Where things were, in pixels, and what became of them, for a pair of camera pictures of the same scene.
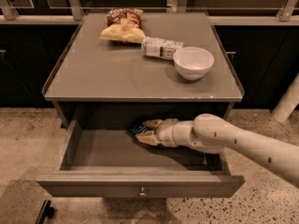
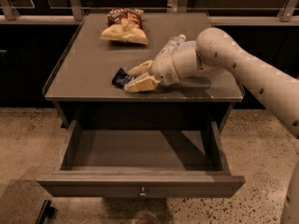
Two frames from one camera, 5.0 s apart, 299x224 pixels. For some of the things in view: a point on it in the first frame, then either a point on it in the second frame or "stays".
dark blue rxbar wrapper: [138, 129] → [121, 77]
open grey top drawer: [103, 160] stays
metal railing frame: [9, 16] stays
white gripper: [165, 132] → [163, 69]
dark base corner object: [25, 202] stays
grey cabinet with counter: [99, 84] stays
